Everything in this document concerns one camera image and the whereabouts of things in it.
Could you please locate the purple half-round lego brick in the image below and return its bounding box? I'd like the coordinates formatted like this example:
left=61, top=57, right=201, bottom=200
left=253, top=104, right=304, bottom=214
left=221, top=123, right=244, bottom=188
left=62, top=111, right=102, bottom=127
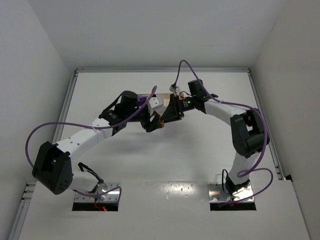
left=137, top=96, right=147, bottom=104

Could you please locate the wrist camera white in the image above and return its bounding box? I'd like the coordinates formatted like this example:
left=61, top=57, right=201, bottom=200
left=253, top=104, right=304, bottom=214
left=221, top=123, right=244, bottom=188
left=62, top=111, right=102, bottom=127
left=169, top=83, right=181, bottom=96
left=147, top=97, right=163, bottom=114

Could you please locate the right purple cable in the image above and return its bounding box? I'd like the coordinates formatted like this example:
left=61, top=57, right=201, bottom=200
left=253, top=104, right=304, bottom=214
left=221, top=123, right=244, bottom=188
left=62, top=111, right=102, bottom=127
left=169, top=59, right=274, bottom=206

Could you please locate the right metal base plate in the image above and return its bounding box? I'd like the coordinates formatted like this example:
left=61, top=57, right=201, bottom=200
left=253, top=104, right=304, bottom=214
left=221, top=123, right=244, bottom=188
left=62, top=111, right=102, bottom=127
left=207, top=182, right=255, bottom=204

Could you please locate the back aluminium frame rail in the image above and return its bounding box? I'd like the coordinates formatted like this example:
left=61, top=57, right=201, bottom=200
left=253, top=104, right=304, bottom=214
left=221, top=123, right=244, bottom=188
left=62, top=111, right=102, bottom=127
left=75, top=67, right=250, bottom=74

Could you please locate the white three-compartment tray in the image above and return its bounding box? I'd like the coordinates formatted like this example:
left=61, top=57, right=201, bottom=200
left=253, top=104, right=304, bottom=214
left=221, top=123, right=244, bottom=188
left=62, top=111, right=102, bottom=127
left=153, top=93, right=171, bottom=115

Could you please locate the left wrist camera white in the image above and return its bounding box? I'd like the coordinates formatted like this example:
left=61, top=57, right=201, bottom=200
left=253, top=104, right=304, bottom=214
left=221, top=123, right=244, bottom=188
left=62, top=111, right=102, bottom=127
left=147, top=97, right=163, bottom=114

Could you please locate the metal base plate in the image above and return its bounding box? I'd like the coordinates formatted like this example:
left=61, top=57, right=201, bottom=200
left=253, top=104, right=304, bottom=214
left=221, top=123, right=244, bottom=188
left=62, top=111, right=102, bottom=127
left=207, top=182, right=255, bottom=204
left=73, top=182, right=122, bottom=204

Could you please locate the brown lego brick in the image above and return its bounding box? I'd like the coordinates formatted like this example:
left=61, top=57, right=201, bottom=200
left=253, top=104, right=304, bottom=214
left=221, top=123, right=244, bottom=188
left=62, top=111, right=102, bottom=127
left=154, top=113, right=165, bottom=128

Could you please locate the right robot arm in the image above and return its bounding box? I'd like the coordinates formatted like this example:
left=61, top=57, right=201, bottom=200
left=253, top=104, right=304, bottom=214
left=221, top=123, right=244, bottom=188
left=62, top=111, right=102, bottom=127
left=160, top=80, right=269, bottom=195

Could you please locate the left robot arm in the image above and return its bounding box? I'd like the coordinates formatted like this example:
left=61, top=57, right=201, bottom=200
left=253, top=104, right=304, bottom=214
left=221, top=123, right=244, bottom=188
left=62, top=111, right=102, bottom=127
left=32, top=90, right=164, bottom=198

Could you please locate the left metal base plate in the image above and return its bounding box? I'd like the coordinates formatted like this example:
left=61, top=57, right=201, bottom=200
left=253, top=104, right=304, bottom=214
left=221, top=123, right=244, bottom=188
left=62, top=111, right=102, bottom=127
left=73, top=182, right=122, bottom=204

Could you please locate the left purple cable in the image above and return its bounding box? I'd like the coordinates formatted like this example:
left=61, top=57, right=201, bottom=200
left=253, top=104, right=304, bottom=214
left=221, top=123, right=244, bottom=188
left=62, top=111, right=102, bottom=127
left=25, top=85, right=158, bottom=201

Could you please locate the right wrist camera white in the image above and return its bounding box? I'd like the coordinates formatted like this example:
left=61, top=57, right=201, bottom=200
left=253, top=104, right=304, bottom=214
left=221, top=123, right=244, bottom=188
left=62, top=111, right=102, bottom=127
left=169, top=83, right=181, bottom=96

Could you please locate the purple cable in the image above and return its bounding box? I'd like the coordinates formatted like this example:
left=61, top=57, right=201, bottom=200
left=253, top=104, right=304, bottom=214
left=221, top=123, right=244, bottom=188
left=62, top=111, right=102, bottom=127
left=169, top=59, right=274, bottom=206
left=25, top=85, right=158, bottom=201

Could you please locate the left aluminium frame rail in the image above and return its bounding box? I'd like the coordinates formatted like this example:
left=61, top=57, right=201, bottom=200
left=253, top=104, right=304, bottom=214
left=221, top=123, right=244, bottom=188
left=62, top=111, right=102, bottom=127
left=7, top=70, right=78, bottom=240

